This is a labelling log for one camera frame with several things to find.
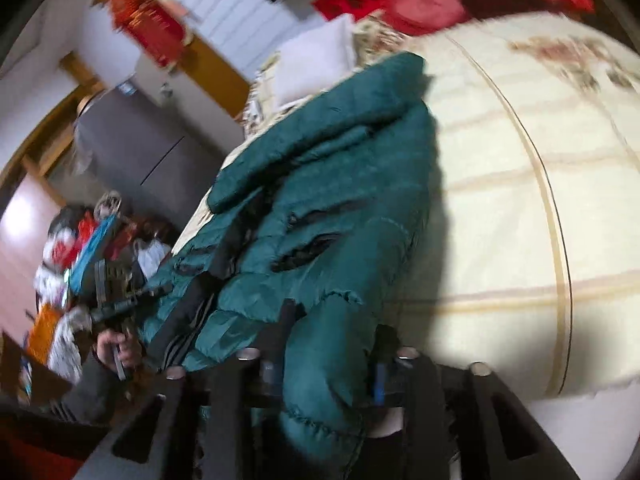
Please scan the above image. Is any bed with floral checked sheet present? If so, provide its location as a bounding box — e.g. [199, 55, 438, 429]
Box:
[172, 7, 640, 401]

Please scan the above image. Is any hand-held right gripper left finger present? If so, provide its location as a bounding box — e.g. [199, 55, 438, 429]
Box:
[75, 299, 297, 480]

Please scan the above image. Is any red heart-shaped cushion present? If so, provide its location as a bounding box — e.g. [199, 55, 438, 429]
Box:
[384, 0, 477, 37]

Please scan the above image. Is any pile of mixed clothes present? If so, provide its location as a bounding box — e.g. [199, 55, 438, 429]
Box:
[32, 189, 177, 383]

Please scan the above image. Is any grey refrigerator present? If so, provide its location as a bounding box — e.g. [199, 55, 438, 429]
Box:
[74, 89, 242, 223]

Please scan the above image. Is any person's left hand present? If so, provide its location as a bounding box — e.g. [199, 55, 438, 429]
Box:
[94, 329, 144, 372]

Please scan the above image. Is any person's left forearm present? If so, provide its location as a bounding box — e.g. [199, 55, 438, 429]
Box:
[47, 355, 123, 427]

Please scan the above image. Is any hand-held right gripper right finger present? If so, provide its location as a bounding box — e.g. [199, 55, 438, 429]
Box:
[371, 326, 582, 480]

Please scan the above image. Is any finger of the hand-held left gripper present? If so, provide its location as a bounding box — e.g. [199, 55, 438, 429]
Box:
[134, 281, 173, 308]

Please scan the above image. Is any dark green puffer jacket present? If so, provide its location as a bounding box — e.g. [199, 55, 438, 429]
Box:
[137, 51, 442, 463]

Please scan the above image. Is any red tasselled wall banner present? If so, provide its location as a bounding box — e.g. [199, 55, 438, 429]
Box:
[106, 0, 188, 70]

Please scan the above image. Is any white square pillow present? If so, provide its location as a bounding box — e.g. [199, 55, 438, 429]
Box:
[271, 14, 357, 112]

